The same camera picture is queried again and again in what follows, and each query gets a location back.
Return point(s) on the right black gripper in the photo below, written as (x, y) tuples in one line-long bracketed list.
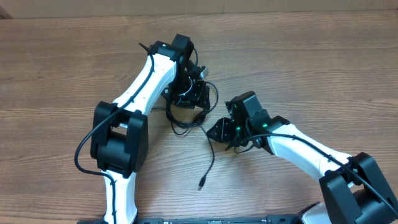
[(222, 127)]

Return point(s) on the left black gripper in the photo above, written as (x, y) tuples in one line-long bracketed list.
[(201, 91)]

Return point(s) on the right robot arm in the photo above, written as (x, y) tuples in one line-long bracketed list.
[(354, 188)]

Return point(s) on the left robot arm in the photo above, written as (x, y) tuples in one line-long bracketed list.
[(120, 134)]

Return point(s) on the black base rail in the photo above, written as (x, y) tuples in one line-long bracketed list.
[(217, 221)]

